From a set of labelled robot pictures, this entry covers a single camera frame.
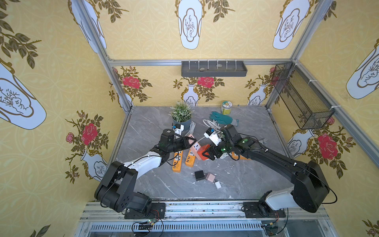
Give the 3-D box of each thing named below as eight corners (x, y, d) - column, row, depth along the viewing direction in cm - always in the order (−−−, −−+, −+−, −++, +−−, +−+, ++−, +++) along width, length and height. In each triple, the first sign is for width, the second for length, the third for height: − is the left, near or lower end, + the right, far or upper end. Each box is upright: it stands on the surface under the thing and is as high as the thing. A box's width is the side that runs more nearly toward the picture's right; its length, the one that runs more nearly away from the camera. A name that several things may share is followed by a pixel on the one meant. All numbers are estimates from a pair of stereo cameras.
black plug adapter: (196, 180, 86) (196, 179, 84) (194, 173, 88) (194, 171, 86) (204, 178, 86) (204, 177, 84) (202, 171, 89) (202, 170, 87)
